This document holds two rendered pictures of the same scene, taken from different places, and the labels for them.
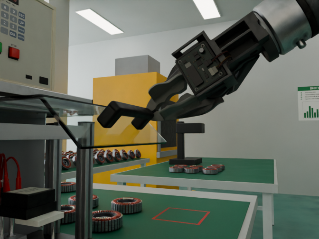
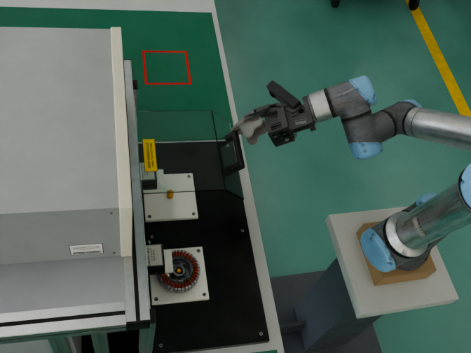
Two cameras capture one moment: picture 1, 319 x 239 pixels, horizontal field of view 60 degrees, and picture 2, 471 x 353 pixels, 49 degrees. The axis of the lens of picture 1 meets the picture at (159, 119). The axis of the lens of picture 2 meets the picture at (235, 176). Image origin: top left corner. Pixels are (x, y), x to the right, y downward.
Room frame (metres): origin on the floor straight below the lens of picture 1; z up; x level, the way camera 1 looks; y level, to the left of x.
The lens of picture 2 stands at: (-0.16, 0.60, 2.10)
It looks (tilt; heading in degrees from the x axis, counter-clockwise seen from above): 56 degrees down; 314
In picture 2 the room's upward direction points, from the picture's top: 18 degrees clockwise
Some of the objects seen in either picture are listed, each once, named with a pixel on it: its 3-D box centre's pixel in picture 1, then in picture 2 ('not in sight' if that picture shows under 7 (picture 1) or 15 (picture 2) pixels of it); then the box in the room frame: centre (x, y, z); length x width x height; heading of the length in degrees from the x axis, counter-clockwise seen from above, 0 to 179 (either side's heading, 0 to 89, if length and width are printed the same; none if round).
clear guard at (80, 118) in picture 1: (47, 126); (174, 155); (0.45, 0.18, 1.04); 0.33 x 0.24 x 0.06; 68
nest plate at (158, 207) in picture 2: not in sight; (169, 197); (0.48, 0.17, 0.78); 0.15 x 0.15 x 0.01; 68
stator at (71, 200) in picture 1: (83, 201); not in sight; (1.08, 0.29, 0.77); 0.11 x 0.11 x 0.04
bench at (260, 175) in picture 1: (213, 205); not in sight; (2.64, -0.51, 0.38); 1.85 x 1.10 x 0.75; 158
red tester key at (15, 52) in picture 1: (14, 53); not in sight; (0.53, 0.28, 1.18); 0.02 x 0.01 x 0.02; 158
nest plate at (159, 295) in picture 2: not in sight; (177, 274); (0.25, 0.26, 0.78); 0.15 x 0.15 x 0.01; 68
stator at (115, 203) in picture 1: (126, 205); not in sight; (1.02, 0.12, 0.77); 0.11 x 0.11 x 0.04
